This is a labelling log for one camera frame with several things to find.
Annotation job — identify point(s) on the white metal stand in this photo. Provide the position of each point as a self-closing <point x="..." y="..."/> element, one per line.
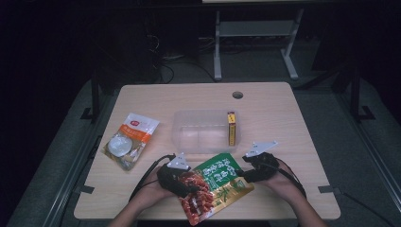
<point x="255" y="28"/>

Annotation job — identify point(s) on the red yellow box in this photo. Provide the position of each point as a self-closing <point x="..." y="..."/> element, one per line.
<point x="231" y="129"/>

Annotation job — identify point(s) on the person's right hand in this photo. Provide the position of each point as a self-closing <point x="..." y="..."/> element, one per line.
<point x="282" y="184"/>

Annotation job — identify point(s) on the person's left hand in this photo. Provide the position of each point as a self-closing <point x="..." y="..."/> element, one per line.
<point x="151" y="187"/>

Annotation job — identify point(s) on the black metal stand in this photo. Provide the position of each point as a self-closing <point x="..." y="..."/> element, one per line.
<point x="355" y="94"/>
<point x="95" y="94"/>

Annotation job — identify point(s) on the white orange food packet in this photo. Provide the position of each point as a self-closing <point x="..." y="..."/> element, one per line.
<point x="132" y="142"/>

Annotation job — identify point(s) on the clear plastic container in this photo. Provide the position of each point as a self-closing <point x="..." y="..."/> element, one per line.
<point x="201" y="135"/>

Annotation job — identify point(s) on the grey table bracket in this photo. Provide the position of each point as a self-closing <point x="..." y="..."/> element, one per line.
<point x="85" y="189"/>
<point x="328" y="189"/>

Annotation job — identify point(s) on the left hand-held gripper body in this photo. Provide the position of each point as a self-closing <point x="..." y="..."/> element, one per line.
<point x="171" y="181"/>

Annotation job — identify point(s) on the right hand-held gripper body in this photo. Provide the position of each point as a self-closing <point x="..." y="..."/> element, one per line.
<point x="263" y="167"/>

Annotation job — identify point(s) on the green snack packet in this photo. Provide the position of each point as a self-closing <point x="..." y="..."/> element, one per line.
<point x="217" y="179"/>

